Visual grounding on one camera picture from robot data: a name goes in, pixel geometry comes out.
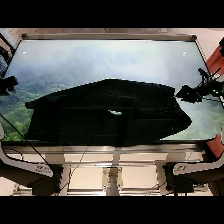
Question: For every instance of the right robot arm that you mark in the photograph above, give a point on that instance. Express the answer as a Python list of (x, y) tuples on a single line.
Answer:
[(200, 168)]

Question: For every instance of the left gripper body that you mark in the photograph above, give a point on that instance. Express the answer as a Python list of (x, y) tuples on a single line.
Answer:
[(7, 84)]

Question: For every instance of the silver frame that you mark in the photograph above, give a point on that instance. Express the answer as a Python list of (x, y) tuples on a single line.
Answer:
[(113, 148)]

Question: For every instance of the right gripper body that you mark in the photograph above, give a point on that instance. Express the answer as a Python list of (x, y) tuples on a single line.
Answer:
[(189, 94)]

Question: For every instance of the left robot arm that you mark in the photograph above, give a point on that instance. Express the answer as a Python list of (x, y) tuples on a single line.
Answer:
[(23, 168)]

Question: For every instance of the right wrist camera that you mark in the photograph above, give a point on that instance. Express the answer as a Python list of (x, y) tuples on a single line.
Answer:
[(203, 75)]

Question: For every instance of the black garment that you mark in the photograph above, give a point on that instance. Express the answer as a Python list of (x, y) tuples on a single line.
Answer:
[(100, 110)]

